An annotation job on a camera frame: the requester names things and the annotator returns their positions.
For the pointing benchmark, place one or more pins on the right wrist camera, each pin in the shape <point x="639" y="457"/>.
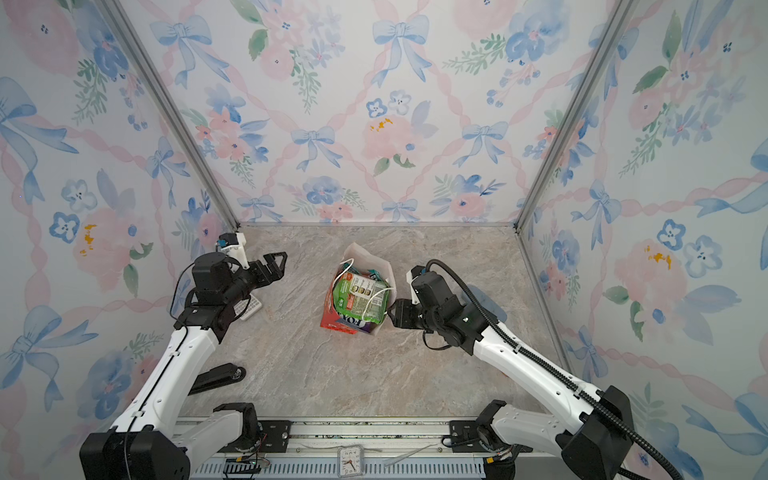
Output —
<point x="430" y="290"/>

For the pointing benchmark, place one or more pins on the purple Fox's candy bag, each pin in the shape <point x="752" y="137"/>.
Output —
<point x="363" y="326"/>

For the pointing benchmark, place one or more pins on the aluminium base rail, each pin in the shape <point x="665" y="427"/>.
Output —
<point x="457" y="436"/>

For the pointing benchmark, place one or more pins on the red paper gift bag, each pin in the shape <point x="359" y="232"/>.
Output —
<point x="361" y="261"/>

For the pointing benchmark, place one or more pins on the small white clock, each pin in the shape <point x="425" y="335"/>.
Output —
<point x="350" y="461"/>

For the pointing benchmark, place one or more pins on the white calculator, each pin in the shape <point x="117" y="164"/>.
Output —
<point x="247" y="308"/>

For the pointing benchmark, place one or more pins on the black stapler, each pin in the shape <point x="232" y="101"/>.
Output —
<point x="217" y="377"/>

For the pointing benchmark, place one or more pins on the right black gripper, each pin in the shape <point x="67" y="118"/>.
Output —
<point x="402" y="314"/>

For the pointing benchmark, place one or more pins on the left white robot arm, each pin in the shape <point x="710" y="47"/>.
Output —
<point x="168" y="372"/>

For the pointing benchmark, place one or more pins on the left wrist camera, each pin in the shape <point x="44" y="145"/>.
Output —
<point x="220" y="276"/>

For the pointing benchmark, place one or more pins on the green noodle packet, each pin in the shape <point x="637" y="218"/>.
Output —
<point x="364" y="297"/>

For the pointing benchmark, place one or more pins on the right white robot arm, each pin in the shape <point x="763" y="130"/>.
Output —
<point x="540" y="384"/>

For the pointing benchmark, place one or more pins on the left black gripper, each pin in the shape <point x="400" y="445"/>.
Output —
<point x="274" y="272"/>

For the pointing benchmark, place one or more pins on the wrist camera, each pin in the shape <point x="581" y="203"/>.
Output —
<point x="430" y="290"/>
<point x="220" y="276"/>

